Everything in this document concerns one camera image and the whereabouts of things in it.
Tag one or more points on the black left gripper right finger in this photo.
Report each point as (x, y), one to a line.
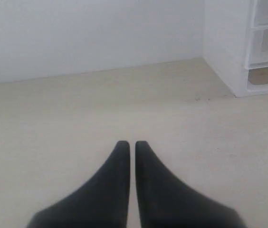
(164, 201)

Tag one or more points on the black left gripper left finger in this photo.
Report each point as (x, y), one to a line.
(102, 202)

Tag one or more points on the white plastic drawer cabinet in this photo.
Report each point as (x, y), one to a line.
(235, 44)

